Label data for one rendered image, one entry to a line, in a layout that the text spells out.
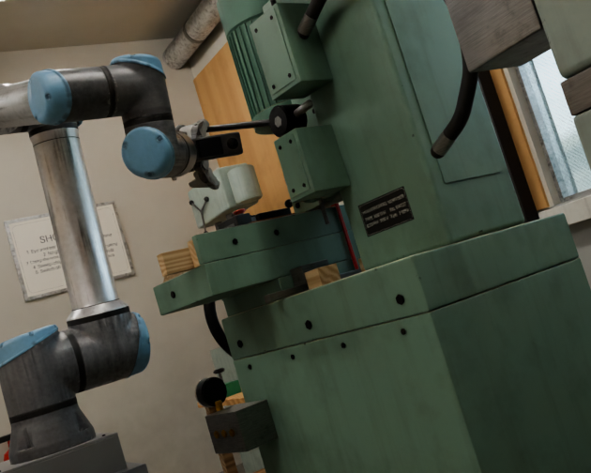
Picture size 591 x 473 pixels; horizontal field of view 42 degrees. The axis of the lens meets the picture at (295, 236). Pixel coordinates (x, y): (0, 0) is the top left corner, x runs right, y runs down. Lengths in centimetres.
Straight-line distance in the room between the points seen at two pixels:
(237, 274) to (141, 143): 29
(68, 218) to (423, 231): 90
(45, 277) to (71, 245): 261
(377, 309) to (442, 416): 20
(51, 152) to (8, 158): 274
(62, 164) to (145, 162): 54
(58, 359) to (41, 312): 265
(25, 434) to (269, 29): 101
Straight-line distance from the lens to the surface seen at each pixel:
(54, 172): 189
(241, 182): 381
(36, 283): 446
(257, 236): 146
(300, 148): 136
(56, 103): 134
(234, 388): 308
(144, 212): 472
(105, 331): 184
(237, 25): 168
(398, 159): 132
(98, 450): 178
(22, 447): 181
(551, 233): 148
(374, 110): 135
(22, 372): 180
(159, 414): 457
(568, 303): 147
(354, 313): 130
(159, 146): 136
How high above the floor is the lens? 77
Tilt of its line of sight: 5 degrees up
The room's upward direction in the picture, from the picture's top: 17 degrees counter-clockwise
